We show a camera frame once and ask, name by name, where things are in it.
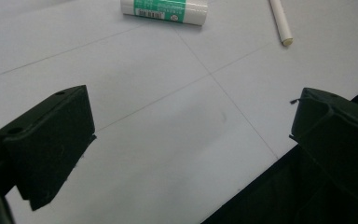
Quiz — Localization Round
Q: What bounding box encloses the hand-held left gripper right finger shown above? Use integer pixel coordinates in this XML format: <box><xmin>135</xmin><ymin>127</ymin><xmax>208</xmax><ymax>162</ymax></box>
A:
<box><xmin>289</xmin><ymin>87</ymin><xmax>358</xmax><ymax>203</ymax></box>

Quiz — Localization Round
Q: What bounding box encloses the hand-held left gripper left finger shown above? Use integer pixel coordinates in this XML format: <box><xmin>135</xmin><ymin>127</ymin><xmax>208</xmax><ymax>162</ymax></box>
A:
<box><xmin>0</xmin><ymin>84</ymin><xmax>97</xmax><ymax>212</ymax></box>

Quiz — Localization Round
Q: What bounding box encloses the white glue stick green label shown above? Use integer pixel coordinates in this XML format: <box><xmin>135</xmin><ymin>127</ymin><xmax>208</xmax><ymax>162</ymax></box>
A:
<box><xmin>119</xmin><ymin>0</ymin><xmax>209</xmax><ymax>27</ymax></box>

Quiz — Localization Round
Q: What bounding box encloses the white table sheet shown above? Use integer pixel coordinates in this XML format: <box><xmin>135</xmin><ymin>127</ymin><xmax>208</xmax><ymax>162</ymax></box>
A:
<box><xmin>0</xmin><ymin>0</ymin><xmax>358</xmax><ymax>224</ymax></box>

